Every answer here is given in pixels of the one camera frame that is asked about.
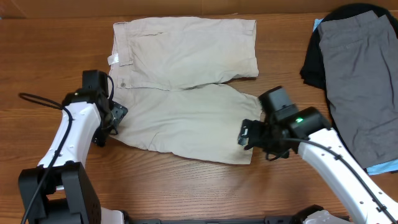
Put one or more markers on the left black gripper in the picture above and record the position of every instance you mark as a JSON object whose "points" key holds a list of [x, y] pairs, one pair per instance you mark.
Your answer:
{"points": [[119, 111]]}

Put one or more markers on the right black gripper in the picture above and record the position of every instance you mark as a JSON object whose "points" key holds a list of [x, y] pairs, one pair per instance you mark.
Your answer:
{"points": [[249, 134]]}

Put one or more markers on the beige khaki shorts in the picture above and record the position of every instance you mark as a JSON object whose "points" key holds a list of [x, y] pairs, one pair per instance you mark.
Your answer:
{"points": [[172, 74]]}

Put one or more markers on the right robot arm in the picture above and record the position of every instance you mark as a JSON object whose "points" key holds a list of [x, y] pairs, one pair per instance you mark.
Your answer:
{"points": [[308, 133]]}

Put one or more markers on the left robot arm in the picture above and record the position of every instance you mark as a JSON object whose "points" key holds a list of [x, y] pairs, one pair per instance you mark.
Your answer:
{"points": [[59, 190]]}

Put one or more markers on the black garment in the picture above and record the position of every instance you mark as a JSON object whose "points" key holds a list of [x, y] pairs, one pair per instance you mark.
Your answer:
{"points": [[313, 72]]}

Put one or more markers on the grey shorts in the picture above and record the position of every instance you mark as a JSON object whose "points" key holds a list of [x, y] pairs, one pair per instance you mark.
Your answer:
{"points": [[363, 84]]}

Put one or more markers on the light blue garment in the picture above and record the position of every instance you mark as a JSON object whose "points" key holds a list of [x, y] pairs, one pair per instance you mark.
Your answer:
{"points": [[382, 167]]}

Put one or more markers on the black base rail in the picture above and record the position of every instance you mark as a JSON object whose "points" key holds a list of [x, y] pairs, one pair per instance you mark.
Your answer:
{"points": [[267, 220]]}

